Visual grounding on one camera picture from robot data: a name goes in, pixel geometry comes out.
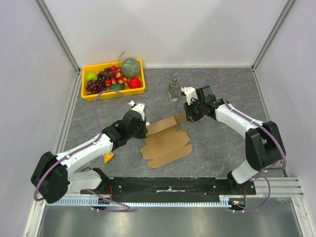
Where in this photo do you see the brown cardboard box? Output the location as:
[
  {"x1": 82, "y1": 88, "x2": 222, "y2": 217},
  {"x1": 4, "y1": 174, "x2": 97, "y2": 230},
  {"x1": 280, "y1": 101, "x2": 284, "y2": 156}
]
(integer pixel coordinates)
[{"x1": 140, "y1": 114, "x2": 193, "y2": 168}]

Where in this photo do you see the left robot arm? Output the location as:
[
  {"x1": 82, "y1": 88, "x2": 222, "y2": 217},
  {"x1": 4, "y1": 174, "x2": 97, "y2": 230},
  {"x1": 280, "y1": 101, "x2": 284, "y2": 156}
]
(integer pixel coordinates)
[{"x1": 31, "y1": 110, "x2": 148, "y2": 204}]

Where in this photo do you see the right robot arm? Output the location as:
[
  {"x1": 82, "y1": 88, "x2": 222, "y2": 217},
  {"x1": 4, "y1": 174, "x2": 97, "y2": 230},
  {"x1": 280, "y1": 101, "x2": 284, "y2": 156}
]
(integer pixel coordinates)
[{"x1": 181, "y1": 86, "x2": 286, "y2": 195}]

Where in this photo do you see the clear glass bottle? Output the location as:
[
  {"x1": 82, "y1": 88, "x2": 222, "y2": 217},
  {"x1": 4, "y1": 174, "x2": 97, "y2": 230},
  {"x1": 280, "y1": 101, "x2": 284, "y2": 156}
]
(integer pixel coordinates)
[{"x1": 168, "y1": 78, "x2": 181, "y2": 102}]

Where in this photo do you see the yellow snack packet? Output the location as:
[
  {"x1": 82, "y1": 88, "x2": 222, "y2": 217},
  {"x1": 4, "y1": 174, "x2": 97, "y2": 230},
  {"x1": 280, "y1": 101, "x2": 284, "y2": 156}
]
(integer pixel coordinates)
[{"x1": 103, "y1": 152, "x2": 114, "y2": 164}]

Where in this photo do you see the red tomato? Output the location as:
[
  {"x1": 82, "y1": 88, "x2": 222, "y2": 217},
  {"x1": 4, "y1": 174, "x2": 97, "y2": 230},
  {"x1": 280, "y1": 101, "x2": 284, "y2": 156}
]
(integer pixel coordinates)
[{"x1": 128, "y1": 78, "x2": 142, "y2": 89}]

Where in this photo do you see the green avocado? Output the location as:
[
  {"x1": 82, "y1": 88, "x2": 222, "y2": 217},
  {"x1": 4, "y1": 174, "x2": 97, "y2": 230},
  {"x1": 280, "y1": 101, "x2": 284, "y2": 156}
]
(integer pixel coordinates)
[{"x1": 110, "y1": 83, "x2": 124, "y2": 91}]

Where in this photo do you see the dark purple grape bunch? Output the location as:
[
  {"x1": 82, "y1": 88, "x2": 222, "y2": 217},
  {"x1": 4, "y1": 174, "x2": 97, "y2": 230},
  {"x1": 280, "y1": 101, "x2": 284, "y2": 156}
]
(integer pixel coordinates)
[{"x1": 85, "y1": 79, "x2": 107, "y2": 95}]

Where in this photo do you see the green netted melon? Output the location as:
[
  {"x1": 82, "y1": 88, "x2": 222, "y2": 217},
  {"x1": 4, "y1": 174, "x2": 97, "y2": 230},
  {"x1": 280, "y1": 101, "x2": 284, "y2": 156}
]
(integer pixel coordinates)
[{"x1": 121, "y1": 58, "x2": 141, "y2": 78}]

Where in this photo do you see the green apple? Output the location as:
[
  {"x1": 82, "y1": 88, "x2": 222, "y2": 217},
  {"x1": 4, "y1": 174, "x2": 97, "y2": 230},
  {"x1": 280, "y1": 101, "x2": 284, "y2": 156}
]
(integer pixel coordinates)
[{"x1": 85, "y1": 72, "x2": 98, "y2": 82}]

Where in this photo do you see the yellow plastic fruit bin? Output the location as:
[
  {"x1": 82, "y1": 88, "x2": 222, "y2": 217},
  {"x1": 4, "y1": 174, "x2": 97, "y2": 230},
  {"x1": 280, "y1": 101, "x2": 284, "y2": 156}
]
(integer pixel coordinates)
[{"x1": 81, "y1": 59, "x2": 146, "y2": 101}]

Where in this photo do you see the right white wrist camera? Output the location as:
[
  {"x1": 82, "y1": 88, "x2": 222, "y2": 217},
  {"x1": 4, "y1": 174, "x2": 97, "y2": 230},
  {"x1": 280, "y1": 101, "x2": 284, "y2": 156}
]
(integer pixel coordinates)
[{"x1": 181, "y1": 86, "x2": 198, "y2": 105}]

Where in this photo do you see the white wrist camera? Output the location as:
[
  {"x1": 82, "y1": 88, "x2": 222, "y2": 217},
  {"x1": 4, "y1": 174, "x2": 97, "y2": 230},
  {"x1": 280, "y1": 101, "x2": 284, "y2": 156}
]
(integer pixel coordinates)
[
  {"x1": 128, "y1": 100, "x2": 146, "y2": 120},
  {"x1": 181, "y1": 86, "x2": 198, "y2": 105}
]

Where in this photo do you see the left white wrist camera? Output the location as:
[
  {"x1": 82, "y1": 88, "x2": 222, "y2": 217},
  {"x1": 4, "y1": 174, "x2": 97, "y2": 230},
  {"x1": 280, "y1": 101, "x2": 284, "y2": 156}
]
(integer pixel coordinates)
[{"x1": 128, "y1": 100, "x2": 146, "y2": 120}]

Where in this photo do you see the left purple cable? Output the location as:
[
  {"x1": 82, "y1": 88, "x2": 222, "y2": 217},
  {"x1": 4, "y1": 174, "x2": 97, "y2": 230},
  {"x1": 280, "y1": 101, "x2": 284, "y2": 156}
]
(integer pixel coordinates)
[{"x1": 33, "y1": 89, "x2": 131, "y2": 212}]

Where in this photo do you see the purple cable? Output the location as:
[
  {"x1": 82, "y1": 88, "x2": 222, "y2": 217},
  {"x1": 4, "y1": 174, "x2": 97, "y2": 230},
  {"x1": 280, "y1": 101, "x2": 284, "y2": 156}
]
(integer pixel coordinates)
[
  {"x1": 184, "y1": 71, "x2": 287, "y2": 213},
  {"x1": 33, "y1": 89, "x2": 131, "y2": 212}
]

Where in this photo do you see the slotted cable duct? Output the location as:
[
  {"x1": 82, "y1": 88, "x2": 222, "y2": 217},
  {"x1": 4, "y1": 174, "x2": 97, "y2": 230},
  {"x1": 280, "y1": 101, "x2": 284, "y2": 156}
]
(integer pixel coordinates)
[{"x1": 53, "y1": 192, "x2": 244, "y2": 207}]

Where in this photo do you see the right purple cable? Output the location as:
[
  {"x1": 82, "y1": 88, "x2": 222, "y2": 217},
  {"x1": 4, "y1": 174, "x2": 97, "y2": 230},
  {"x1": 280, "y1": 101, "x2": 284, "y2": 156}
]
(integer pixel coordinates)
[{"x1": 184, "y1": 71, "x2": 287, "y2": 213}]

